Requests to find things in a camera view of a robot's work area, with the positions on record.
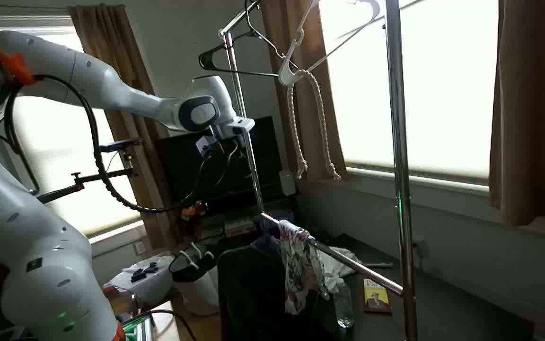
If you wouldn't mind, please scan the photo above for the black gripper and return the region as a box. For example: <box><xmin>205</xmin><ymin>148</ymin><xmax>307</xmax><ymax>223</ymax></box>
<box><xmin>215</xmin><ymin>129</ymin><xmax>251</xmax><ymax>186</ymax></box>

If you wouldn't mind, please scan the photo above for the black coat hanger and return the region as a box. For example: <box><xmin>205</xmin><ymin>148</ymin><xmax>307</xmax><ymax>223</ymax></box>
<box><xmin>198</xmin><ymin>25</ymin><xmax>289</xmax><ymax>81</ymax></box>

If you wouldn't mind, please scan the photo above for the white coat hanger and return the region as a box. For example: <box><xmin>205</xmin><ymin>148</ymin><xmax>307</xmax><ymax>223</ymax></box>
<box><xmin>277</xmin><ymin>0</ymin><xmax>427</xmax><ymax>89</ymax></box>

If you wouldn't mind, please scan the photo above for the black flat screen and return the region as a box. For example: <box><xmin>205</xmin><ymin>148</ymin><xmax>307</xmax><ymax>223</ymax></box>
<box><xmin>154</xmin><ymin>115</ymin><xmax>289</xmax><ymax>220</ymax></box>

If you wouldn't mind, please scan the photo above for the brown curtain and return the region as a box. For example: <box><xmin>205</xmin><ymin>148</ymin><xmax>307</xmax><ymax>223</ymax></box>
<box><xmin>260</xmin><ymin>0</ymin><xmax>351</xmax><ymax>182</ymax></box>
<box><xmin>489</xmin><ymin>0</ymin><xmax>545</xmax><ymax>242</ymax></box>
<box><xmin>71</xmin><ymin>6</ymin><xmax>184</xmax><ymax>250</ymax></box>

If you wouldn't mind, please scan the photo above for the floral patterned cloth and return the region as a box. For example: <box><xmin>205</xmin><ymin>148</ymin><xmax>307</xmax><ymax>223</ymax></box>
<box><xmin>277</xmin><ymin>218</ymin><xmax>326</xmax><ymax>316</ymax></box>

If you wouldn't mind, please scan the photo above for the dark hanging garment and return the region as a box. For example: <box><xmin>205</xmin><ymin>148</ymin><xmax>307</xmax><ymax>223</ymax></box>
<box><xmin>217</xmin><ymin>233</ymin><xmax>300</xmax><ymax>341</ymax></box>

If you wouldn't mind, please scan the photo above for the white waste bin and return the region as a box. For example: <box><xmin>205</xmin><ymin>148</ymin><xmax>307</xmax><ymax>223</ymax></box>
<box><xmin>169</xmin><ymin>248</ymin><xmax>222</xmax><ymax>318</ymax></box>

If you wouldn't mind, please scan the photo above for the white box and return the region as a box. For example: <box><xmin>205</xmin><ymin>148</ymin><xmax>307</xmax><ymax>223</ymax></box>
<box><xmin>103</xmin><ymin>254</ymin><xmax>177</xmax><ymax>307</ymax></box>

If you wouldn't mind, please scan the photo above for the silver metal clothes rack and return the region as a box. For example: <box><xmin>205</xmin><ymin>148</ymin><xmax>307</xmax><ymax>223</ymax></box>
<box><xmin>219</xmin><ymin>0</ymin><xmax>421</xmax><ymax>341</ymax></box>

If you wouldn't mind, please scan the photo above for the narrow white window blind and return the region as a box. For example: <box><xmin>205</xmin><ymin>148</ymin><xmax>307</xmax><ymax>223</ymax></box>
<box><xmin>0</xmin><ymin>25</ymin><xmax>147</xmax><ymax>239</ymax></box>

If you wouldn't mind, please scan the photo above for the green object by base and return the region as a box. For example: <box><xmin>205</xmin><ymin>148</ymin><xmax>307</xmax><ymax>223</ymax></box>
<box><xmin>120</xmin><ymin>313</ymin><xmax>156</xmax><ymax>341</ymax></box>

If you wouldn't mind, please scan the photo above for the wide white window blind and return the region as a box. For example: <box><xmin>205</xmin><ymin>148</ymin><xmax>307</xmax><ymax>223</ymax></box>
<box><xmin>319</xmin><ymin>0</ymin><xmax>500</xmax><ymax>186</ymax></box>

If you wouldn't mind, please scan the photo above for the white braided rope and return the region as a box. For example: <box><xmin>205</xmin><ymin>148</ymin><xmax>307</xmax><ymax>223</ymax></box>
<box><xmin>285</xmin><ymin>68</ymin><xmax>345</xmax><ymax>182</ymax></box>

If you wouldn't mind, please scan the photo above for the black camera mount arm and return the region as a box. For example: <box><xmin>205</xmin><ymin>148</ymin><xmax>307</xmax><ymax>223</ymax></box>
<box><xmin>35</xmin><ymin>136</ymin><xmax>145</xmax><ymax>205</ymax></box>

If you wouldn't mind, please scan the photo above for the black corrugated cable hose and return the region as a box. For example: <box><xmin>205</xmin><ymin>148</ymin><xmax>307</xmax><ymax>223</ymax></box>
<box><xmin>5</xmin><ymin>74</ymin><xmax>215</xmax><ymax>216</ymax></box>

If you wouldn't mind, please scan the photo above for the orange strap on arm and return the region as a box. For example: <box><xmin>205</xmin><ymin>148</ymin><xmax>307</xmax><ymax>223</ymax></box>
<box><xmin>0</xmin><ymin>43</ymin><xmax>39</xmax><ymax>87</ymax></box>

